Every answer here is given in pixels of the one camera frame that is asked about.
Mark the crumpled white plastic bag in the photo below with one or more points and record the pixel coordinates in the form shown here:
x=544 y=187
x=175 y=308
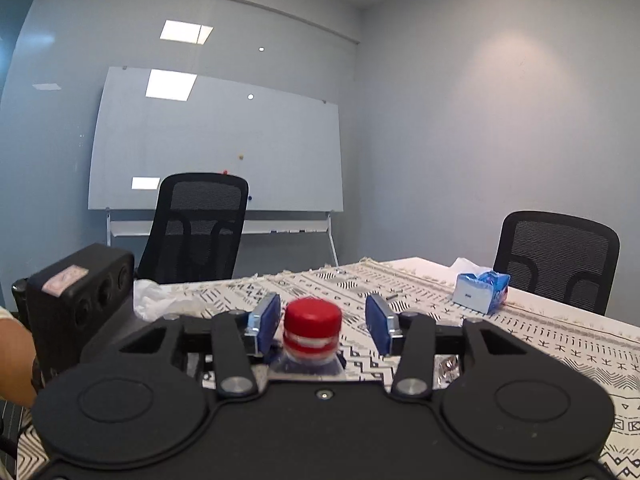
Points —
x=160 y=300

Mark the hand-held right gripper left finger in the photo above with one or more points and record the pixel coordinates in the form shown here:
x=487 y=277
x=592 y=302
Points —
x=265 y=322

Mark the blue tissue pack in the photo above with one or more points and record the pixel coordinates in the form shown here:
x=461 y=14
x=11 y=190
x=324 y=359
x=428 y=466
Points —
x=480 y=292

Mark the black and white patterned tablecloth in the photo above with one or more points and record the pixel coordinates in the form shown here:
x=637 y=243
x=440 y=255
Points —
x=550 y=340

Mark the dark striped clothing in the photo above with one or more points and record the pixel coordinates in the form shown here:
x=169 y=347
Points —
x=10 y=425

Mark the black mesh office chair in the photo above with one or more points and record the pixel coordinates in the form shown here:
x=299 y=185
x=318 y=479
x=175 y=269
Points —
x=197 y=225
x=555 y=260

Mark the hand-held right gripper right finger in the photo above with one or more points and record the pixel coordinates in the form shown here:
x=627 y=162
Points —
x=377 y=322

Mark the whiteboard on stand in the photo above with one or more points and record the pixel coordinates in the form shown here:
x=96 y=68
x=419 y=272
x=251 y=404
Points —
x=200 y=150

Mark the silver foil wrapper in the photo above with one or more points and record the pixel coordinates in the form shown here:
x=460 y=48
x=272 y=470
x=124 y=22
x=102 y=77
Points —
x=447 y=366

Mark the red bottle cap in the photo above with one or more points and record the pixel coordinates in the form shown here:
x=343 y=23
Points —
x=312 y=317

